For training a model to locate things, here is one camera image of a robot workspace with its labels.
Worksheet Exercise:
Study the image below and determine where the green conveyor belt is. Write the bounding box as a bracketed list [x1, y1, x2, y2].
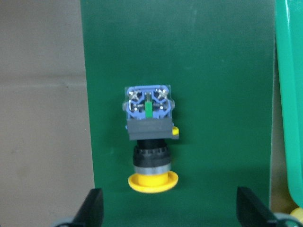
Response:
[80, 0, 275, 227]

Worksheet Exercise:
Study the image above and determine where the yellow push button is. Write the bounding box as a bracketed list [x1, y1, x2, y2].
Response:
[123, 85, 179, 194]

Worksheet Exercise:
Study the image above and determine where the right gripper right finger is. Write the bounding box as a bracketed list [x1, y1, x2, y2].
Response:
[236, 187, 303, 227]

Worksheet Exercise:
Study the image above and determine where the green plastic tray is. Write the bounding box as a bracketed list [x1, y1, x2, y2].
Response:
[276, 0, 303, 207]

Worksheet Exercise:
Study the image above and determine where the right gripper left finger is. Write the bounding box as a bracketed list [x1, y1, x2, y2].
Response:
[54, 188, 104, 227]

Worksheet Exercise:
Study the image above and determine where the yellow plastic tray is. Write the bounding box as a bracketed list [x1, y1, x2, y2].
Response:
[290, 207, 303, 224]

